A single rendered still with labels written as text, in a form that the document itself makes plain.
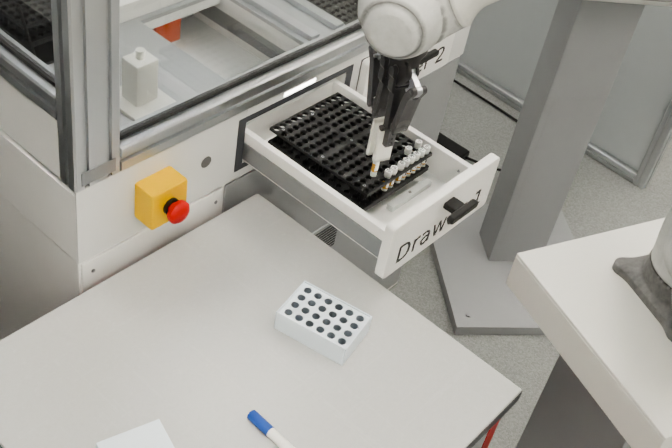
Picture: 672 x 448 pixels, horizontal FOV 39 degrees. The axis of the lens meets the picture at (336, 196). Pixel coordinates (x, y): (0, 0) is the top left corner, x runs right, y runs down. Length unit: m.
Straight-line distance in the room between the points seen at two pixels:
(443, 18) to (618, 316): 0.65
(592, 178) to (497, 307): 0.79
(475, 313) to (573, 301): 1.07
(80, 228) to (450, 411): 0.61
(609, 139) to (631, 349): 1.86
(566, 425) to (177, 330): 0.77
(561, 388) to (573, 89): 0.88
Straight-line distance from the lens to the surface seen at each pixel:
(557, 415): 1.86
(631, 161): 3.32
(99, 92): 1.33
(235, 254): 1.58
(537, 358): 2.61
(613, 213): 3.17
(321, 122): 1.65
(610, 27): 2.35
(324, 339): 1.43
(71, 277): 1.55
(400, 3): 1.08
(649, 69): 3.17
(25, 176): 1.52
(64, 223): 1.48
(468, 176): 1.56
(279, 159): 1.57
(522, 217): 2.67
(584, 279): 1.60
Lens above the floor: 1.87
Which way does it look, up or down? 40 degrees down
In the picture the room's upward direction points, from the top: 11 degrees clockwise
